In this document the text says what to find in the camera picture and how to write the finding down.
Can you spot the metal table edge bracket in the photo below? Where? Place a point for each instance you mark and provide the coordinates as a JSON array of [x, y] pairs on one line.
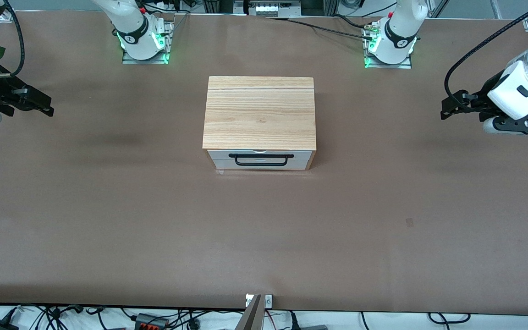
[[268, 301]]

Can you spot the grey wedge-shaped camera mount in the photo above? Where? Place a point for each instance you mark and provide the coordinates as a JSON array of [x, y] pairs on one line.
[[251, 316]]

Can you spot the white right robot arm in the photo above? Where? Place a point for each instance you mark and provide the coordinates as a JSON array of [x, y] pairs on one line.
[[136, 39]]

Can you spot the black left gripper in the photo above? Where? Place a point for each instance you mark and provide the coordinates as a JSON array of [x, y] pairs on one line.
[[487, 93]]

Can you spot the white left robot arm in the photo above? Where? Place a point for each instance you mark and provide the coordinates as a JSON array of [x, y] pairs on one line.
[[527, 73]]

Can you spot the light wooden drawer cabinet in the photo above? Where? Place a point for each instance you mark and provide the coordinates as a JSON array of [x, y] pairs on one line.
[[259, 112]]

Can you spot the grey box with orange connectors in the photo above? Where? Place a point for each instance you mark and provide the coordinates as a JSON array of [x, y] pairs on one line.
[[150, 321]]

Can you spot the white-fronted wooden drawer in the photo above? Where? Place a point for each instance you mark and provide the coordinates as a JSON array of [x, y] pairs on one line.
[[218, 155]]

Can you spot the white power strip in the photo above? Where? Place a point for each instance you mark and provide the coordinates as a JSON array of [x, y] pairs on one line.
[[266, 8]]

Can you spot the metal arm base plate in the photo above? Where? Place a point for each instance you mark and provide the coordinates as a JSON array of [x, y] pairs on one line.
[[165, 48], [408, 62]]

